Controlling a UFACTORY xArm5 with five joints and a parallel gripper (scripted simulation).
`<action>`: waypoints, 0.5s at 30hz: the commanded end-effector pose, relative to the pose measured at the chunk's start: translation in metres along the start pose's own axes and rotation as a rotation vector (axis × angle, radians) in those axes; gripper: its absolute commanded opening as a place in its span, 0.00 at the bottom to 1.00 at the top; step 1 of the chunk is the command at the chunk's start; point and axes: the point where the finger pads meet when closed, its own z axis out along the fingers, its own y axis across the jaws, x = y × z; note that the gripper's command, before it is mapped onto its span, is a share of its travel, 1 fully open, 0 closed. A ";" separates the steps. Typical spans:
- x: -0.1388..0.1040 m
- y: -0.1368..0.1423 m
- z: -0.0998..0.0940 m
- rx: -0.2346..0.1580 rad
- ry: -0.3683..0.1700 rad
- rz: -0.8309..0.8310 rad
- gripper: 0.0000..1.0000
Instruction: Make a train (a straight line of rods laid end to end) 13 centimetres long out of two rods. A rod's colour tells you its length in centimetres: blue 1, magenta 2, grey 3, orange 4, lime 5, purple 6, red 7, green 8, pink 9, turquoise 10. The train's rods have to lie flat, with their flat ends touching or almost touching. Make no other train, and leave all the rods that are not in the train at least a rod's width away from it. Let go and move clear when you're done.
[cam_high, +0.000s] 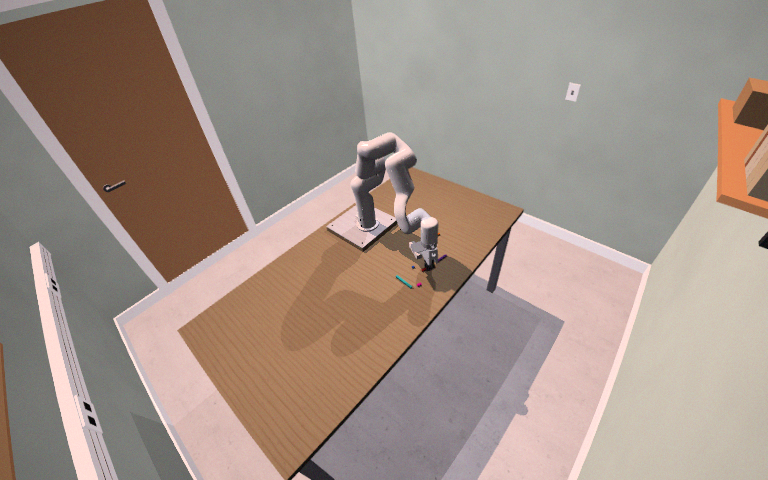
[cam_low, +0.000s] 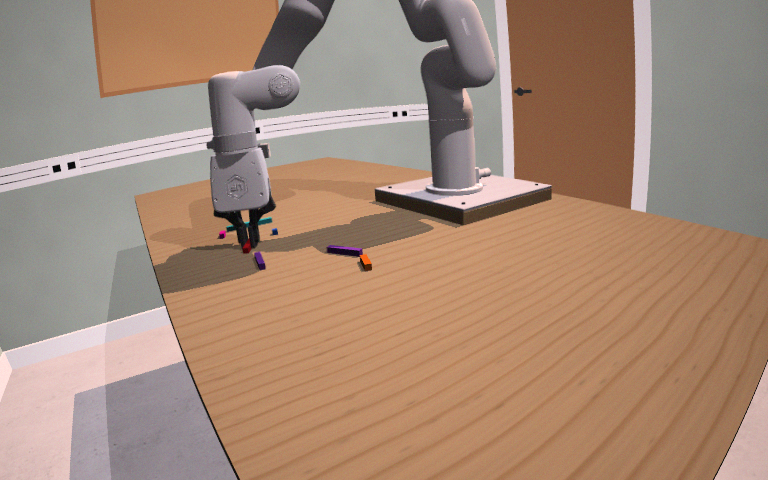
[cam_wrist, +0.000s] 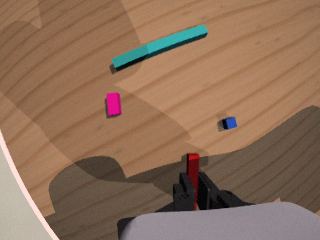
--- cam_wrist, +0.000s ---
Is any turquoise rod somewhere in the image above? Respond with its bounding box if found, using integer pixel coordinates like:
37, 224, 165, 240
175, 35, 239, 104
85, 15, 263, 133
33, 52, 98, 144
112, 24, 208, 71

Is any small blue cube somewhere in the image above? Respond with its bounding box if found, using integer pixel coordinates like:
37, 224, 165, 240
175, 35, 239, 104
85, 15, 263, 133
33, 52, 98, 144
222, 117, 237, 130

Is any red rod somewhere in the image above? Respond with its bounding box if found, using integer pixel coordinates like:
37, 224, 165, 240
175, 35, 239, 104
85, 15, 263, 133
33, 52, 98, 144
186, 153, 199, 211

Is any small magenta block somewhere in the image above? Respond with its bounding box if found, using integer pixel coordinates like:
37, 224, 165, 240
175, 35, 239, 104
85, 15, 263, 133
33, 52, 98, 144
107, 93, 122, 115

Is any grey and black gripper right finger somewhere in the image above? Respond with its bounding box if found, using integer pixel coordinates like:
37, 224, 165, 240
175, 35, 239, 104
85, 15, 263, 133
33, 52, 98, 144
197, 172, 256, 210

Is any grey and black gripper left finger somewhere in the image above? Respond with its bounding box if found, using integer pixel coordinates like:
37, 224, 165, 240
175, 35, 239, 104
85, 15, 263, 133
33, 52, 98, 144
117, 172, 195, 240

